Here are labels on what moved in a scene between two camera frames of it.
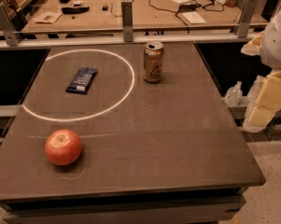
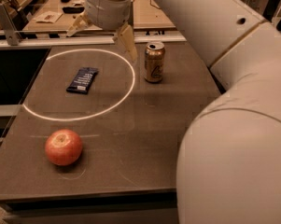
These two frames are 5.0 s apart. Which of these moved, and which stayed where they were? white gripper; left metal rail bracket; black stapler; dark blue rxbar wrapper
Moved: white gripper
Stayed: left metal rail bracket; dark blue rxbar wrapper; black stapler
